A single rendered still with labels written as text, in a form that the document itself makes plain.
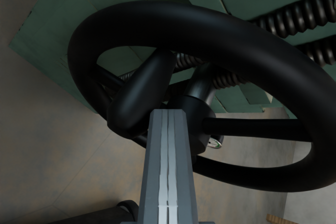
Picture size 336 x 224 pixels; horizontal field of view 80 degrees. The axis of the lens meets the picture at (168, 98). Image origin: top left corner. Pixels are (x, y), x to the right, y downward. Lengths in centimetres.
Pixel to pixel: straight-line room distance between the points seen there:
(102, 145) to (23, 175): 34
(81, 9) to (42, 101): 58
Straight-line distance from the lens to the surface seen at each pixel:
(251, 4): 20
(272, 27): 19
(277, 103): 45
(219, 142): 53
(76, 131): 103
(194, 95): 23
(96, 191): 113
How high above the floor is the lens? 96
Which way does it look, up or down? 45 degrees down
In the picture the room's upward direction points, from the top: 85 degrees clockwise
